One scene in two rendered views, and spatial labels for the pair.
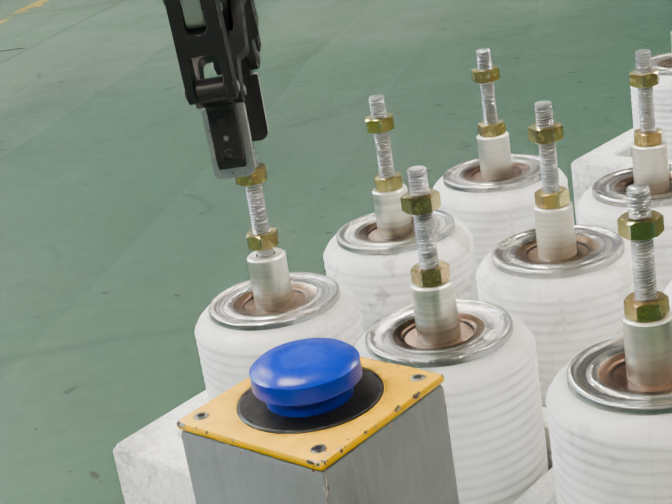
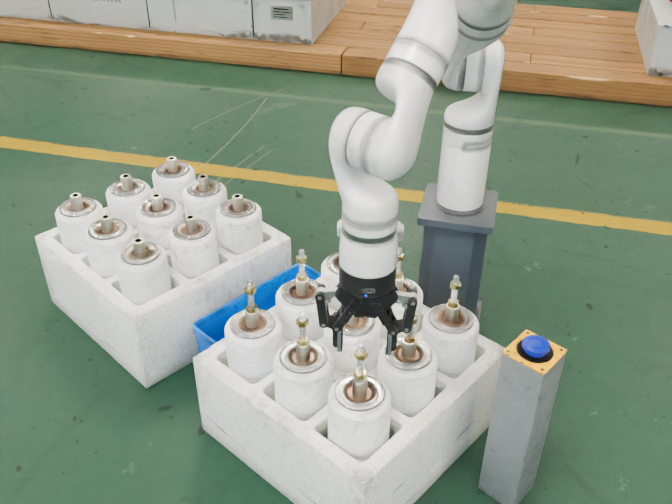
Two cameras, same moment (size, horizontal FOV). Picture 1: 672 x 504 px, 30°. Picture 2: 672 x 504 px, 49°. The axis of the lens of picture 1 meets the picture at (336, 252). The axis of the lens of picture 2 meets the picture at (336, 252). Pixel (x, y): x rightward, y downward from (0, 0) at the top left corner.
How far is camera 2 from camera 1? 121 cm
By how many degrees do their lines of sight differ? 80
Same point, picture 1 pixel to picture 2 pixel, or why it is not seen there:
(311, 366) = (541, 341)
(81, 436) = not seen: outside the picture
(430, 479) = not seen: hidden behind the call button
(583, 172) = (140, 319)
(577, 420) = (467, 336)
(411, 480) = not seen: hidden behind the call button
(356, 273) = (327, 373)
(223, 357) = (384, 414)
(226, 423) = (546, 364)
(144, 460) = (377, 472)
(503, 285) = (368, 337)
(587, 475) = (468, 347)
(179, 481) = (389, 464)
